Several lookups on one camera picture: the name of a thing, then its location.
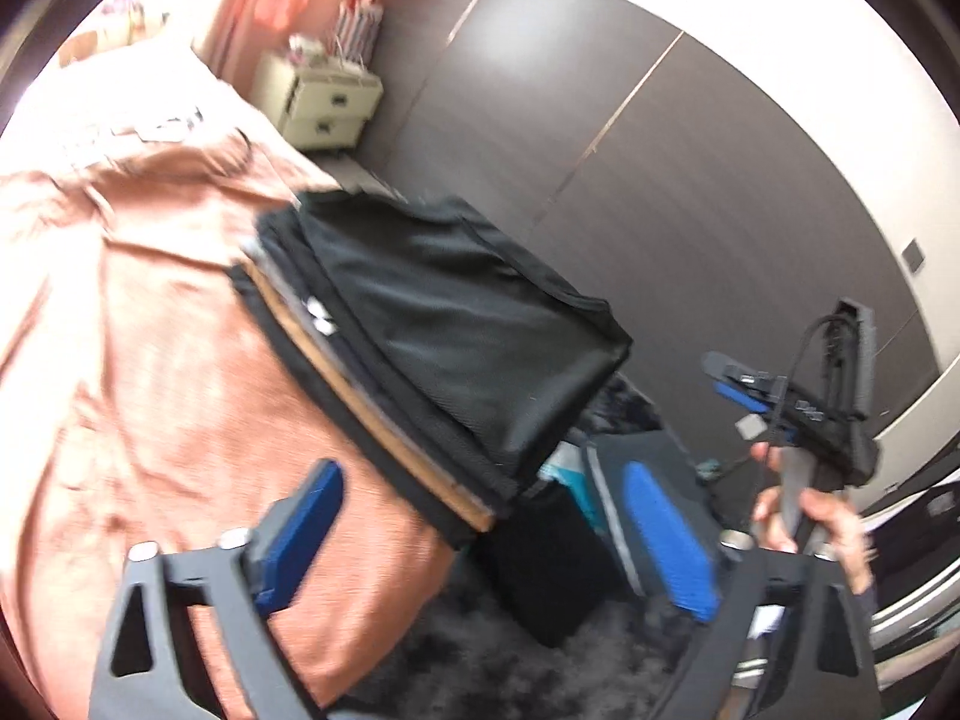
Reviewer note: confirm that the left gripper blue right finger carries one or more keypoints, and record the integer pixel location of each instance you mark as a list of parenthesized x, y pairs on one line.
[(655, 516)]

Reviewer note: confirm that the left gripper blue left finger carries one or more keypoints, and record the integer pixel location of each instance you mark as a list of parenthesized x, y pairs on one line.
[(289, 536)]

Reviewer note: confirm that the black mesh tank top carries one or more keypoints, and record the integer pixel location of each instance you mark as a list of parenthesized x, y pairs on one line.
[(480, 343)]

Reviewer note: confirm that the stack of folded dark clothes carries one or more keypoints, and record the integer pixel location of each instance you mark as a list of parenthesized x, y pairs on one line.
[(317, 354)]

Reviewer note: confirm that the person's right hand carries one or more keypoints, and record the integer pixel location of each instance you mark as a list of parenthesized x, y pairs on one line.
[(846, 532)]

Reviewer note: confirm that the brown terry bed blanket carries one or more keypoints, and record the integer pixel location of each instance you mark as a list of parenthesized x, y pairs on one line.
[(140, 400)]

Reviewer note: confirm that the dark grey wardrobe doors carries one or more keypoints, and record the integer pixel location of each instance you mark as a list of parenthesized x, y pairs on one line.
[(652, 173)]

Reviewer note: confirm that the white rack on cabinet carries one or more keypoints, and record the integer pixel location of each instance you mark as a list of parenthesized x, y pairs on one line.
[(356, 31)]

